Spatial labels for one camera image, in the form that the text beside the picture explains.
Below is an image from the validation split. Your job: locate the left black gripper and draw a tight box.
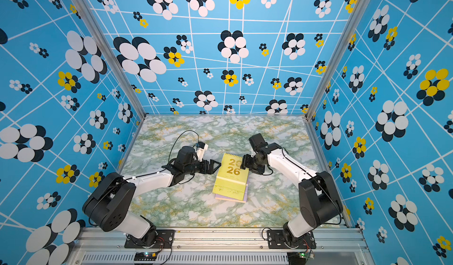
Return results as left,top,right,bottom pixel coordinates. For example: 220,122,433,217
185,158,222,175

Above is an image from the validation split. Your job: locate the green desk calendar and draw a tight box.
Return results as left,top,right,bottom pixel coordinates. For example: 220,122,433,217
212,153,249,201

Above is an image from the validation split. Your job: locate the purple calendar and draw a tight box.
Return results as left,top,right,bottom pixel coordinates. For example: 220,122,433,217
215,184,248,203

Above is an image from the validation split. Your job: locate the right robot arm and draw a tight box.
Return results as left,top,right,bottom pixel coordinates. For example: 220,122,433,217
241,133,343,248

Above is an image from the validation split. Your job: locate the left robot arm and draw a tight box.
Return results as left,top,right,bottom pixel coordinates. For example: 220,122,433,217
82,143,221,248

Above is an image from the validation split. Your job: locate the right green circuit board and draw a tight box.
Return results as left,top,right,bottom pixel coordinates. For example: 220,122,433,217
287,252,314,265

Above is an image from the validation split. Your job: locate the green circuit board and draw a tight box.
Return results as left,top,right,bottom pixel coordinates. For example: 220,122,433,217
287,252,314,265
134,252,158,261

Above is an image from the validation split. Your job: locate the left green circuit board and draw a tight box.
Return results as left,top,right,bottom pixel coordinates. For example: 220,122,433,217
134,252,158,261

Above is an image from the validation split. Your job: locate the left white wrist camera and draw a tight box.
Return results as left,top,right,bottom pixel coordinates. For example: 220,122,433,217
196,142,208,162

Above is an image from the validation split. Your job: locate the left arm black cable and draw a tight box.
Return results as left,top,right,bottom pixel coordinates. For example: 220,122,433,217
167,130,199,165

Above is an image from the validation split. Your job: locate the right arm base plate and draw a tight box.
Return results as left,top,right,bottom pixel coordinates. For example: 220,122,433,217
264,230,317,251

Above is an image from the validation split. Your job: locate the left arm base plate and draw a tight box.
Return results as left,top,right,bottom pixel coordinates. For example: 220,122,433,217
124,230,176,249

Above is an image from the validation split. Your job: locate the aluminium front rail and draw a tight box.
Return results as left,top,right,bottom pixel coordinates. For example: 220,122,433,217
67,227,374,265

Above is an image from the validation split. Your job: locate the right aluminium corner post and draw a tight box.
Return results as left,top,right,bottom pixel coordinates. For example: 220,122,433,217
306,0,370,121

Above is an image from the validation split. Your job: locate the aluminium corner post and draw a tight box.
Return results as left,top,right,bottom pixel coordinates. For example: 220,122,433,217
72,0,146,120
306,0,370,121

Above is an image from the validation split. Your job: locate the left aluminium corner post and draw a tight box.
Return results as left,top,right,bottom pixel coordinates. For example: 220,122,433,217
72,0,146,120

